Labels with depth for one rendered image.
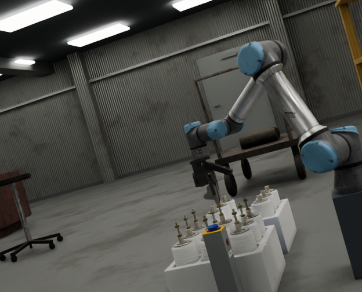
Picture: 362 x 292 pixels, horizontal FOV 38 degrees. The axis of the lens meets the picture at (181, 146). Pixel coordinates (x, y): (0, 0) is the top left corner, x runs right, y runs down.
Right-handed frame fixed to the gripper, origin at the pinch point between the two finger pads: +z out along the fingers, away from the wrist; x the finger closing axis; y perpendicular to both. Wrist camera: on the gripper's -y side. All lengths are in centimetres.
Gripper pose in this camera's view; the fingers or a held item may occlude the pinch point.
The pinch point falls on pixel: (218, 201)
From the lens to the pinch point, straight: 223.2
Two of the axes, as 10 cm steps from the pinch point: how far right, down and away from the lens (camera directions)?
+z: 2.8, 9.6, 0.3
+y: -9.2, 2.6, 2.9
